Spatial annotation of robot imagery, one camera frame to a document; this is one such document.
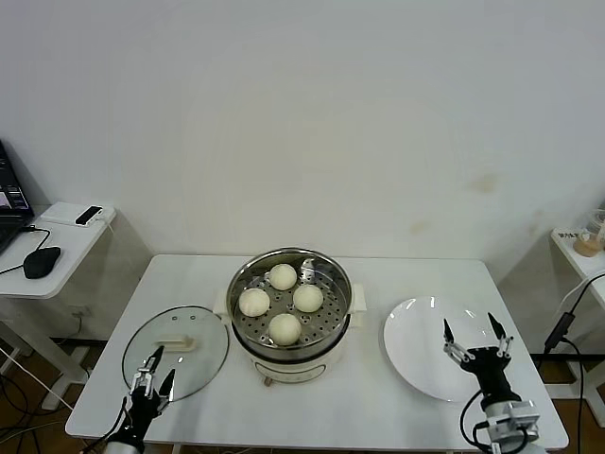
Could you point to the flat white box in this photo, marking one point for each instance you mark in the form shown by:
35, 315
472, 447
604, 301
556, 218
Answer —
57, 213

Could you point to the white electric cooker pot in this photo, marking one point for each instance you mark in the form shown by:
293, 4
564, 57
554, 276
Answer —
293, 369

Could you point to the brown filled glass jar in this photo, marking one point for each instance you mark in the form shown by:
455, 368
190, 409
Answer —
587, 246

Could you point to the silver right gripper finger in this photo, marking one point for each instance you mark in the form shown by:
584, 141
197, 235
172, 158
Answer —
449, 338
503, 345

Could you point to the white wall socket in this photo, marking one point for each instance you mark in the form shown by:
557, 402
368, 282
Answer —
80, 312

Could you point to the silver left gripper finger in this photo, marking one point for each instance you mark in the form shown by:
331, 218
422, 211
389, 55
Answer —
146, 373
167, 385

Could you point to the clear glass cup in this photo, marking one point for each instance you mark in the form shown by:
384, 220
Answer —
598, 220

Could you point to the stainless steel steamer basket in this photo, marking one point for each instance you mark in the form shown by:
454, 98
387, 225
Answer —
331, 307

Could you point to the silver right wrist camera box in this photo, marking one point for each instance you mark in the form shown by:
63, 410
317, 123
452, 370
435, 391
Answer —
513, 421

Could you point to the small black white device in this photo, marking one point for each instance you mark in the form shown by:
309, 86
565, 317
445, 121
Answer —
88, 215

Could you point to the black computer mouse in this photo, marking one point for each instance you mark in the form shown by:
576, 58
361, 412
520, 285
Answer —
41, 262

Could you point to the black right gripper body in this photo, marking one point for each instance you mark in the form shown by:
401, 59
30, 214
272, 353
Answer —
489, 369

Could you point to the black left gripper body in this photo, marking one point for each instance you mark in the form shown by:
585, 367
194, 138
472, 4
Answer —
142, 409

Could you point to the white steamed baozi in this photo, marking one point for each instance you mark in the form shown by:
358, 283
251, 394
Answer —
285, 328
282, 276
254, 302
308, 298

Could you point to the round white plate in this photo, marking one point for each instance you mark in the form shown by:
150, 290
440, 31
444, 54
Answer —
411, 350

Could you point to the open black laptop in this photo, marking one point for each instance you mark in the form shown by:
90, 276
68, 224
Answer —
9, 203

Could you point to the white rounded laptop desk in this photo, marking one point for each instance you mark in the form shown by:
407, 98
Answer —
71, 255

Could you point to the white narrow side table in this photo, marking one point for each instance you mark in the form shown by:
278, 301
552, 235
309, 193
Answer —
586, 265

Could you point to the round glass pot lid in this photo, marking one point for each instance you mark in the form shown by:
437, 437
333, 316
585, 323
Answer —
208, 340

